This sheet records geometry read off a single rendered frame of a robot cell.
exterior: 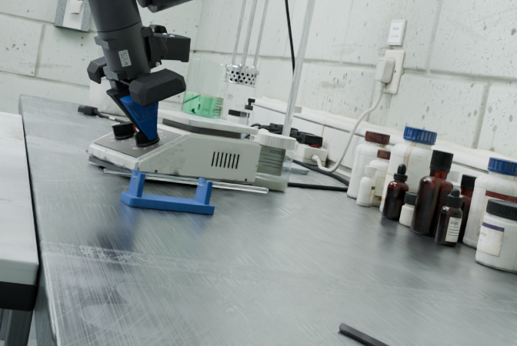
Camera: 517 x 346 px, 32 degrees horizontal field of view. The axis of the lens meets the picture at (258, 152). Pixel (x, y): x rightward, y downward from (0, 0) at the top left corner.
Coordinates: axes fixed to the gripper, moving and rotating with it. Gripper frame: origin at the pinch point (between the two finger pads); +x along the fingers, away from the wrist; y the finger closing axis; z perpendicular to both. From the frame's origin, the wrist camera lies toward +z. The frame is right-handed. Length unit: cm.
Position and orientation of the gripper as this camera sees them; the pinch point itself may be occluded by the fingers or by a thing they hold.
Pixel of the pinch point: (144, 114)
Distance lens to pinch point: 117.1
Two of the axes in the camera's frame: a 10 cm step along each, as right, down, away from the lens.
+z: 8.4, -3.7, 4.0
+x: 2.1, 9.0, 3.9
